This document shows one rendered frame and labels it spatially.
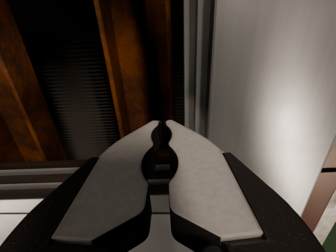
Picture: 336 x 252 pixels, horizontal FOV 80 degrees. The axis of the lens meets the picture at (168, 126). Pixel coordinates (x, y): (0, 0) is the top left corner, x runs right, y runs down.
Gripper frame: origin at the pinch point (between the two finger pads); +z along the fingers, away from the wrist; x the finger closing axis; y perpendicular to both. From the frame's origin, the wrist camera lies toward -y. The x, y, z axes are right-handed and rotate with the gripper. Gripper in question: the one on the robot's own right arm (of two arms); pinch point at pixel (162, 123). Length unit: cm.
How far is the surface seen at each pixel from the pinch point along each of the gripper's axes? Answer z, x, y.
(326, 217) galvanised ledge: 18, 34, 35
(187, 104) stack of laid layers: 3.1, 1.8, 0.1
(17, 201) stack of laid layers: 0.8, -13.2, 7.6
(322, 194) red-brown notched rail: 3.1, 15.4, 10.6
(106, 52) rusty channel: 13.2, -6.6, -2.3
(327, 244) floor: 86, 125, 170
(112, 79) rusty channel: 13.2, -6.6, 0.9
